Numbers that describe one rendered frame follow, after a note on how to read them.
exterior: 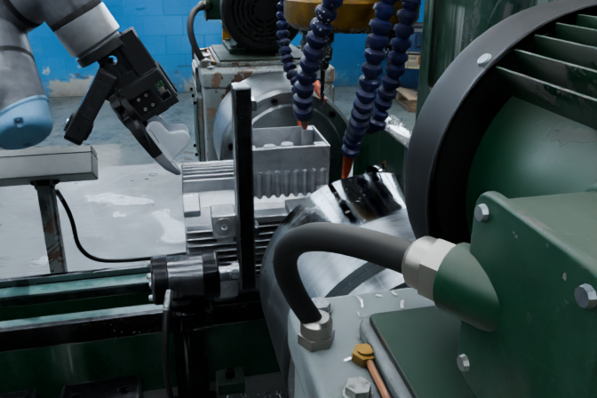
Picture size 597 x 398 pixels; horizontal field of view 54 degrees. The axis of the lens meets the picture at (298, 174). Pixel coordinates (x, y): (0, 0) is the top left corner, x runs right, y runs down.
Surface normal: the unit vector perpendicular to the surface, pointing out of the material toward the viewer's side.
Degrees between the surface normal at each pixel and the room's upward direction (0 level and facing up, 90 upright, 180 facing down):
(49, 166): 60
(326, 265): 43
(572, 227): 0
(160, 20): 90
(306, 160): 90
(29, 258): 0
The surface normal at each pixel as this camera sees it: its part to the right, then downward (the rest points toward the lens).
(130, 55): 0.22, 0.34
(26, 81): 0.72, -0.49
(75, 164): 0.19, -0.18
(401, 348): 0.00, -0.94
